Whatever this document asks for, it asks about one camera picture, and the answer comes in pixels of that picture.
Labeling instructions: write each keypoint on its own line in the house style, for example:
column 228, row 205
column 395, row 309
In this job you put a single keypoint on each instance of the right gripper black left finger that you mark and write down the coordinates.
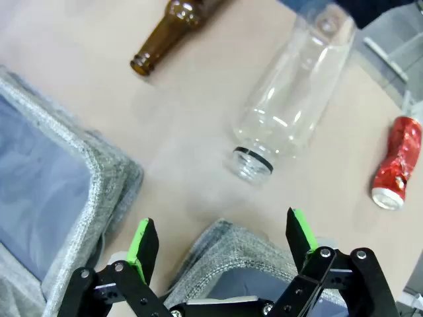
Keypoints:
column 138, row 290

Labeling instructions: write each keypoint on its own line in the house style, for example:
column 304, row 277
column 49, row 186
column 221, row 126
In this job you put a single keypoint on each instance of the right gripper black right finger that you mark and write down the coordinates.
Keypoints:
column 333, row 284

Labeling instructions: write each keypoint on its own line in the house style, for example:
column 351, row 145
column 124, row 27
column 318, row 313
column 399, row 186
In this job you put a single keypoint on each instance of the clear plastic bottle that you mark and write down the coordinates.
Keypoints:
column 291, row 99

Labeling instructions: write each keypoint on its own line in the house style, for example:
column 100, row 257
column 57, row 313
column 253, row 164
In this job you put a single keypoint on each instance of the brown glass bottle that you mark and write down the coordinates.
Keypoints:
column 172, row 26

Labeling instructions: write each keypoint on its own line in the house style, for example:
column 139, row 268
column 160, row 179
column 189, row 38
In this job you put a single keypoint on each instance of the grey basket labelled can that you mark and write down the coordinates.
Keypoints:
column 231, row 251

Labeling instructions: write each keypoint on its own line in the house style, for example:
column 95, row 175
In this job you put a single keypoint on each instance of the crushed red can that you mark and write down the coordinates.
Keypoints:
column 400, row 155

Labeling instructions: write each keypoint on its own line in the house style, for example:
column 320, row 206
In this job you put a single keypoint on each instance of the grey basket labelled plastic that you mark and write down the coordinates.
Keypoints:
column 49, row 165

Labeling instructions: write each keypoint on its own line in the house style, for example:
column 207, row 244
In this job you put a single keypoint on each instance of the person in dark shirt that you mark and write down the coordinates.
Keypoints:
column 380, row 10

